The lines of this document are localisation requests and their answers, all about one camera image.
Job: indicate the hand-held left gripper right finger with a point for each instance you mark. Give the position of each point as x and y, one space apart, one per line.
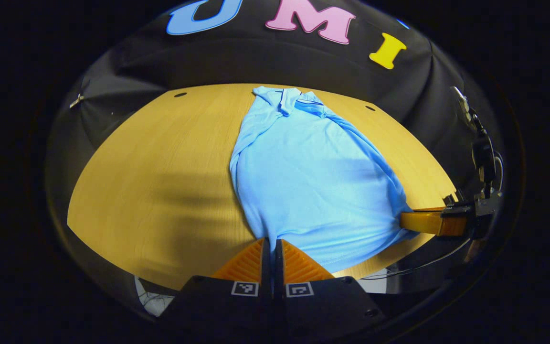
313 301

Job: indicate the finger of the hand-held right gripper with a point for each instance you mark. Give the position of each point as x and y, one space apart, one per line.
428 222

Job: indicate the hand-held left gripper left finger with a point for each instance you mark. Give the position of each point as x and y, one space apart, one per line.
237 301

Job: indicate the light blue T-shirt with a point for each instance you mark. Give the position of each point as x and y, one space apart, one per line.
313 181

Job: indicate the black backdrop cloth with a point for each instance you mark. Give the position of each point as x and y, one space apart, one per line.
265 62

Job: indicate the silver cloth clip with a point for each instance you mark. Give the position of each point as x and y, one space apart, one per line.
77 101

